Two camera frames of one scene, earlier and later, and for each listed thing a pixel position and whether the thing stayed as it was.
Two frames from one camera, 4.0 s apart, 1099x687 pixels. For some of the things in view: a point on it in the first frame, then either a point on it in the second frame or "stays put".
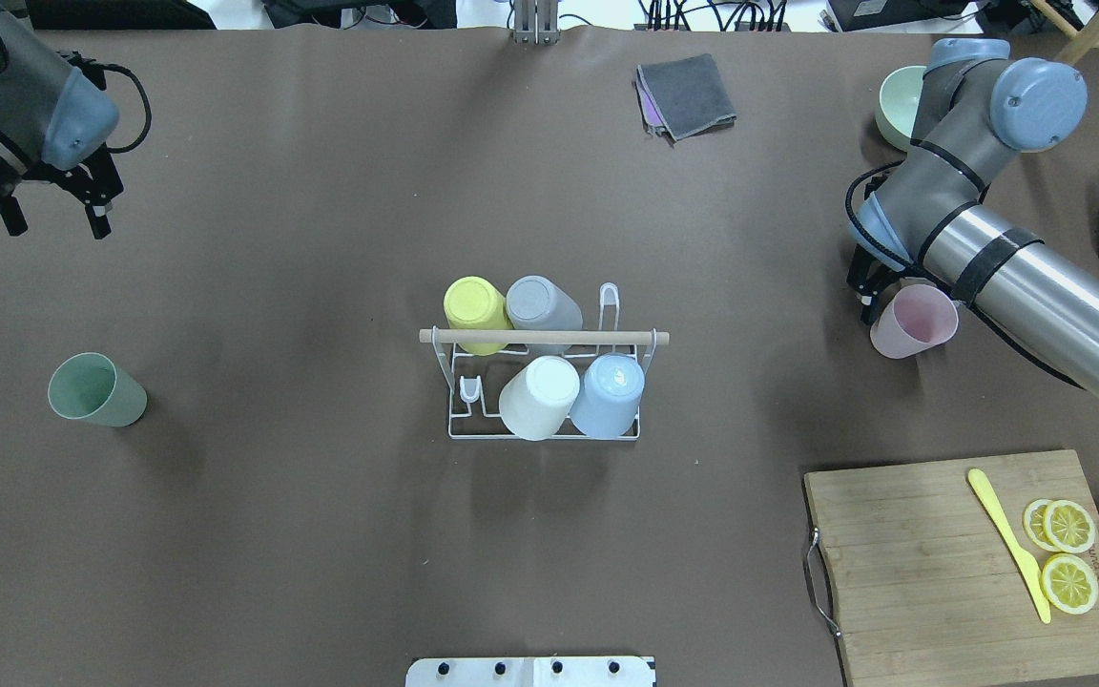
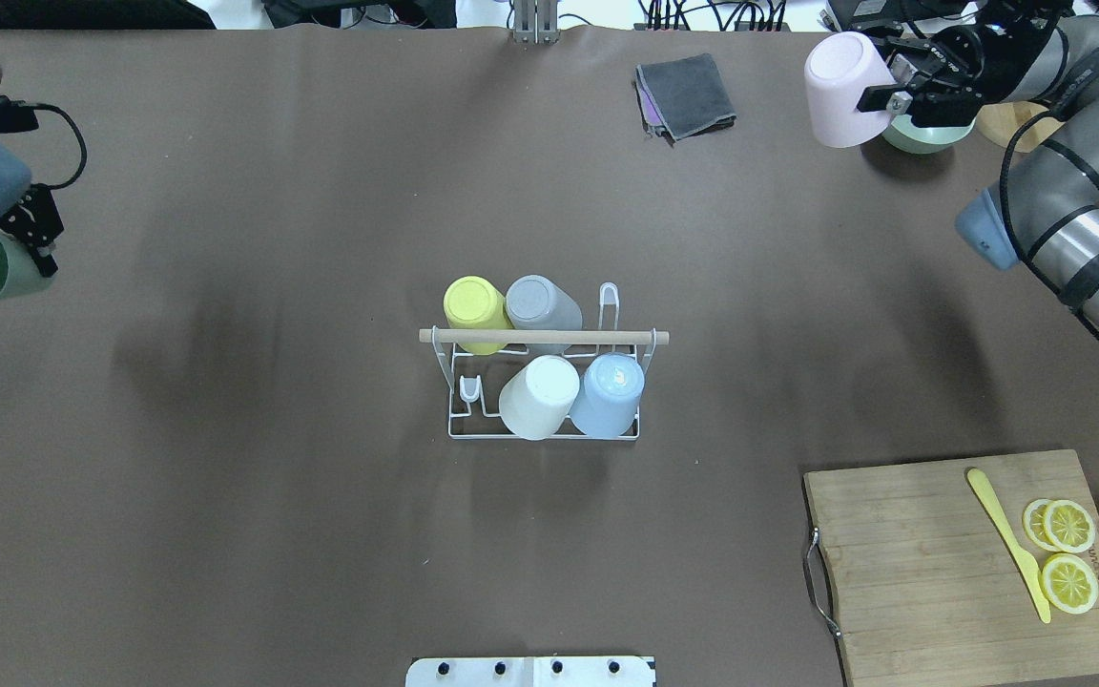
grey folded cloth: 684,97 stays put
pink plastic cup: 920,318 -> 839,66
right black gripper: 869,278 -> 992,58
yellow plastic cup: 474,302 stays put
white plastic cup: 538,398 stays put
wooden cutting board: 979,568 stays put
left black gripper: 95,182 -> 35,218
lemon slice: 1068,526 stays put
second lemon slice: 1069,584 stays put
